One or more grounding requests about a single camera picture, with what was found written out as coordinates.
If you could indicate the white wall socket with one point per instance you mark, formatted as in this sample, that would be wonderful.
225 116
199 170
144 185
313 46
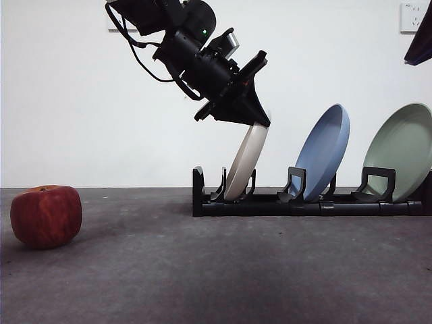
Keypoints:
409 18
114 27

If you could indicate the blue plate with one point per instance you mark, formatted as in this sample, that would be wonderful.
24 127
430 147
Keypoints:
324 152

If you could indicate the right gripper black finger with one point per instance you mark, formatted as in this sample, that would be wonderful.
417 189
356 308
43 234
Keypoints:
423 44

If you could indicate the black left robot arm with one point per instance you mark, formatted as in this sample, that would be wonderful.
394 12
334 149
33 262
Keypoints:
195 17

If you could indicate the green plate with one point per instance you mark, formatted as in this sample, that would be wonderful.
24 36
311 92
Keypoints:
401 148

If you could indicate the pale grey camera box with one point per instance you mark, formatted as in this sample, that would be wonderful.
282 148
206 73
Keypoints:
233 40

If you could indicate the red apple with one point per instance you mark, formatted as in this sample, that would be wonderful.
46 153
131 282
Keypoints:
45 219

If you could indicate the pale yellow plate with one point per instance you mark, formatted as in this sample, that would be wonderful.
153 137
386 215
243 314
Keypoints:
243 158

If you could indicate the black plate rack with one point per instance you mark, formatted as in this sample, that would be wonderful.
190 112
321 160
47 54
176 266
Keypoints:
263 209

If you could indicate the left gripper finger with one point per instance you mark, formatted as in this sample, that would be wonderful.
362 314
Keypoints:
254 101
233 113

